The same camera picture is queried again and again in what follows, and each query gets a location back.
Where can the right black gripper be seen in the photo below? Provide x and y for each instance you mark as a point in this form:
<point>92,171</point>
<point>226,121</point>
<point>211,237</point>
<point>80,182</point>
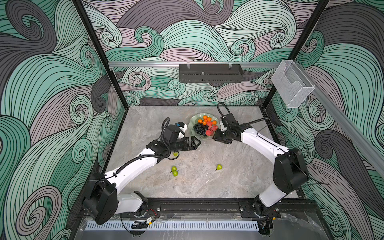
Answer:
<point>217,137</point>

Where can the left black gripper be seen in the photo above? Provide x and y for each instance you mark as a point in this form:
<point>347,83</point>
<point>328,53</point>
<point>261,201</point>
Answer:
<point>192,147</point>

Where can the dark fake grape bunch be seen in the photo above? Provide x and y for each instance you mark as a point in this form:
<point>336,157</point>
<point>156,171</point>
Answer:
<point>200,129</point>

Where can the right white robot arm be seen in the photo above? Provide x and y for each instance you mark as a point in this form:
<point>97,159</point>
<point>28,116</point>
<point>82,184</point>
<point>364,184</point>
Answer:
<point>290,170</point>

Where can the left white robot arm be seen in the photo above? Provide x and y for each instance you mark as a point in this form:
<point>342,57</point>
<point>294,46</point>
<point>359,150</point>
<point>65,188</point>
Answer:
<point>102,196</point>

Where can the black perforated metal tray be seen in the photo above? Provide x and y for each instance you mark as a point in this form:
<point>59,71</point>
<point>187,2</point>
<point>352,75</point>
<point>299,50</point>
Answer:
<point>212,74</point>

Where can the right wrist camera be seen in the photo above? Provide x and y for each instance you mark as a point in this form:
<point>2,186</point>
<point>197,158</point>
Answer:
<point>228,121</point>

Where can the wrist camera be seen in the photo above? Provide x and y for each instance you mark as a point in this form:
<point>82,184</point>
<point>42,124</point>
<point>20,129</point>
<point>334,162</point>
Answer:
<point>183,128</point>
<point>228,121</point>

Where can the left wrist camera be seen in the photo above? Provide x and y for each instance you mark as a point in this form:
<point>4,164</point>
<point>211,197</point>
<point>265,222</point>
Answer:
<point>183,128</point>

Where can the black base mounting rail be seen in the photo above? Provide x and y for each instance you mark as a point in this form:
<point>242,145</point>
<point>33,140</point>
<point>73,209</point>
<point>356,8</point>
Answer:
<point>166,208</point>

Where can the aluminium rail back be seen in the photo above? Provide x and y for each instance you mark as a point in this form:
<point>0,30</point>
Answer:
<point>166,64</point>

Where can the aluminium rail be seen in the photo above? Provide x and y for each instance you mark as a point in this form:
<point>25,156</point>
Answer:
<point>356,109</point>
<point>166,64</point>

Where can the clear plastic wall bin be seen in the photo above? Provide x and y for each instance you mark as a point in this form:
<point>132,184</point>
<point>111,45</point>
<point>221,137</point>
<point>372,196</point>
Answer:
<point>292,83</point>

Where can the aluminium rail right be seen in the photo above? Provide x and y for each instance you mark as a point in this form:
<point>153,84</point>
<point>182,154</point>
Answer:
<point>356,109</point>

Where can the white slotted cable duct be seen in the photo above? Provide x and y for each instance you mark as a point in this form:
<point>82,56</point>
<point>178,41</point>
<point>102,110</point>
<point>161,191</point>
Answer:
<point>177,226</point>

